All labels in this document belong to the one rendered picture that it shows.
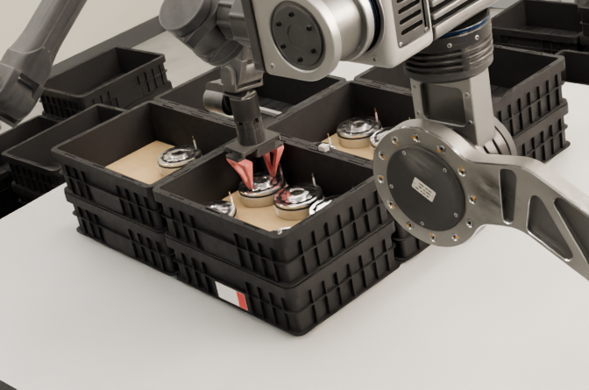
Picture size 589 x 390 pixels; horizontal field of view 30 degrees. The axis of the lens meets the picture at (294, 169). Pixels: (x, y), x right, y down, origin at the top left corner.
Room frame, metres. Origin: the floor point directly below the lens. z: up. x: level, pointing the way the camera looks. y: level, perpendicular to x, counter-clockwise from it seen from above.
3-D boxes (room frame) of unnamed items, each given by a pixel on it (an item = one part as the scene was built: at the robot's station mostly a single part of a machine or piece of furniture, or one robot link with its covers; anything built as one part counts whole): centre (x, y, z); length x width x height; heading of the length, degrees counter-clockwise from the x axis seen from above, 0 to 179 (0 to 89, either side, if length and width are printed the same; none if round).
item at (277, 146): (2.10, 0.06, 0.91); 0.07 x 0.07 x 0.09; 34
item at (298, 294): (1.96, 0.06, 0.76); 0.40 x 0.30 x 0.12; 38
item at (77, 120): (3.22, 0.65, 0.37); 0.40 x 0.30 x 0.45; 132
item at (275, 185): (2.09, 0.07, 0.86); 0.10 x 0.10 x 0.01
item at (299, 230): (1.96, 0.06, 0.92); 0.40 x 0.30 x 0.02; 38
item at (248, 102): (2.10, 0.08, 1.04); 0.07 x 0.06 x 0.07; 42
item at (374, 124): (2.28, -0.16, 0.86); 0.10 x 0.10 x 0.01
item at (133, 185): (2.28, 0.31, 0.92); 0.40 x 0.30 x 0.02; 38
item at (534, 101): (2.34, -0.41, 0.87); 0.40 x 0.30 x 0.11; 38
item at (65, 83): (3.78, 0.62, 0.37); 0.40 x 0.30 x 0.45; 132
